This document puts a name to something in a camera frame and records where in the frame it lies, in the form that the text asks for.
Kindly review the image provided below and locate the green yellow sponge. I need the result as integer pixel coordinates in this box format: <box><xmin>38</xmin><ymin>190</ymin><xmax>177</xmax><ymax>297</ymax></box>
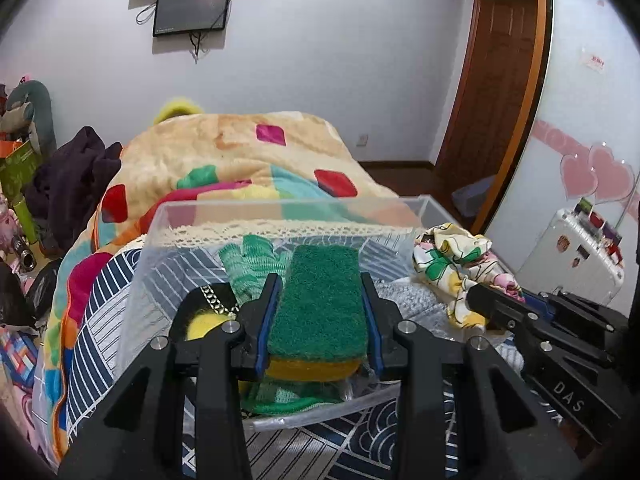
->
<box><xmin>267</xmin><ymin>245</ymin><xmax>368</xmax><ymax>382</ymax></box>

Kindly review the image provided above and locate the clear plastic bag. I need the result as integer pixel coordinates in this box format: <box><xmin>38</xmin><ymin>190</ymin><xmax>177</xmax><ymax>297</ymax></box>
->
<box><xmin>241</xmin><ymin>365</ymin><xmax>400</xmax><ymax>432</ymax></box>

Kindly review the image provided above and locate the green knitted glove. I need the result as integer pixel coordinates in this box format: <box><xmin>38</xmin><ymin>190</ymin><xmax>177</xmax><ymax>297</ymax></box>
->
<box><xmin>218</xmin><ymin>234</ymin><xmax>346</xmax><ymax>417</ymax></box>

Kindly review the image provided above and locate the floral fabric scrunchie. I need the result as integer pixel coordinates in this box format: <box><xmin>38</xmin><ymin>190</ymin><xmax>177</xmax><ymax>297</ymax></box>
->
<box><xmin>412</xmin><ymin>222</ymin><xmax>525</xmax><ymax>328</ymax></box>

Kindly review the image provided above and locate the clear plastic storage box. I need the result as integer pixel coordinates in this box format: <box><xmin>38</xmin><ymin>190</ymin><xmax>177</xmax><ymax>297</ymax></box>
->
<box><xmin>115</xmin><ymin>196</ymin><xmax>448</xmax><ymax>434</ymax></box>

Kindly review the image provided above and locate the white suitcase with stickers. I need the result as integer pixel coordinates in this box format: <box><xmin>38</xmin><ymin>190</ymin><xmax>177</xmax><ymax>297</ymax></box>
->
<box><xmin>516</xmin><ymin>198</ymin><xmax>625</xmax><ymax>306</ymax></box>

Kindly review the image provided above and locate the blue white patterned cloth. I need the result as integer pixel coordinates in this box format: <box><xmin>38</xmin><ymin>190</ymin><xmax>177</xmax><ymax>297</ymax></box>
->
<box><xmin>64</xmin><ymin>238</ymin><xmax>526</xmax><ymax>480</ymax></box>

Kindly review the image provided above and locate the white sliding wardrobe door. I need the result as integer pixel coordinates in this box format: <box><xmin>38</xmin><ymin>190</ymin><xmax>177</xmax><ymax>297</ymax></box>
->
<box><xmin>487</xmin><ymin>0</ymin><xmax>639</xmax><ymax>314</ymax></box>

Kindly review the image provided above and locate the colourful fleece blanket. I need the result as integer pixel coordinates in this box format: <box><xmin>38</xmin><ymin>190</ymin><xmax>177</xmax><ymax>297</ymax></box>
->
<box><xmin>34</xmin><ymin>112</ymin><xmax>394</xmax><ymax>464</ymax></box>

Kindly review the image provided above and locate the wooden door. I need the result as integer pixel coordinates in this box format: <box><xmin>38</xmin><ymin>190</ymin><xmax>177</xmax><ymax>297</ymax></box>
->
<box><xmin>435</xmin><ymin>0</ymin><xmax>537</xmax><ymax>221</ymax></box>

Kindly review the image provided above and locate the black plastic bag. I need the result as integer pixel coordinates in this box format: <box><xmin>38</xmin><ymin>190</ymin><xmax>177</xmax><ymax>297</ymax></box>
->
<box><xmin>0</xmin><ymin>259</ymin><xmax>62</xmax><ymax>330</ymax></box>

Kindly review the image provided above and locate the colourful patterned book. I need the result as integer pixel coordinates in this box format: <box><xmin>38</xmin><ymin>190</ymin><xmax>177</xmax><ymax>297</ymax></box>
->
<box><xmin>0</xmin><ymin>327</ymin><xmax>38</xmax><ymax>391</ymax></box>

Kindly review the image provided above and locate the yellow plush toy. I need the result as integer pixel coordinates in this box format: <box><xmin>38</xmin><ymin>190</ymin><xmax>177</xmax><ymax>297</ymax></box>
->
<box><xmin>152</xmin><ymin>98</ymin><xmax>204</xmax><ymax>126</ymax></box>

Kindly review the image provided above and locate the dark purple clothing pile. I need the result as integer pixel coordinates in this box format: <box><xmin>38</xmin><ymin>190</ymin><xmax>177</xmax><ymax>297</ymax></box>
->
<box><xmin>22</xmin><ymin>127</ymin><xmax>122</xmax><ymax>256</ymax></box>

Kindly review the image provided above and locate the green bottle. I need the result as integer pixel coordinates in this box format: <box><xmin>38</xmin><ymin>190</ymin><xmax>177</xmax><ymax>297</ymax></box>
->
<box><xmin>13</xmin><ymin>197</ymin><xmax>38</xmax><ymax>245</ymax></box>

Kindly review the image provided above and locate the green cardboard box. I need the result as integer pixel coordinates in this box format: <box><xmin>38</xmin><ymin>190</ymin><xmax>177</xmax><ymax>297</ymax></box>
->
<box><xmin>0</xmin><ymin>141</ymin><xmax>42</xmax><ymax>205</ymax></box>

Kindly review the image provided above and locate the grey plush dinosaur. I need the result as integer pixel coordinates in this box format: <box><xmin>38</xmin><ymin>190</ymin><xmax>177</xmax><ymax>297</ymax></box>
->
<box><xmin>1</xmin><ymin>79</ymin><xmax>56</xmax><ymax>159</ymax></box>

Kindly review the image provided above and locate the wall power socket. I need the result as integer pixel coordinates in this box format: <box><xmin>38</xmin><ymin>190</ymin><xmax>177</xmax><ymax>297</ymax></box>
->
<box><xmin>357</xmin><ymin>134</ymin><xmax>369</xmax><ymax>148</ymax></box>

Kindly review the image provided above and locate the small wall monitor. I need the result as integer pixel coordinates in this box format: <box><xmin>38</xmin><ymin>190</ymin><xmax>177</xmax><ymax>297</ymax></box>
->
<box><xmin>153</xmin><ymin>0</ymin><xmax>230</xmax><ymax>37</ymax></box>

